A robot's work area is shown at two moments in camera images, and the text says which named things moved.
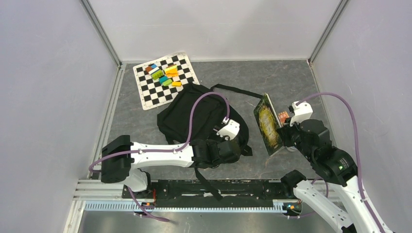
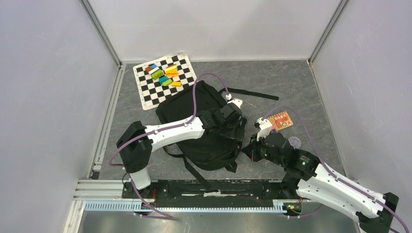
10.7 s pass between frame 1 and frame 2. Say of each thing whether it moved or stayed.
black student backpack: moved
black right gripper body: moved
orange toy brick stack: stayed
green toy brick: stayed
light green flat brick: stayed
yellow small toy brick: stayed
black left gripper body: moved
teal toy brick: stayed
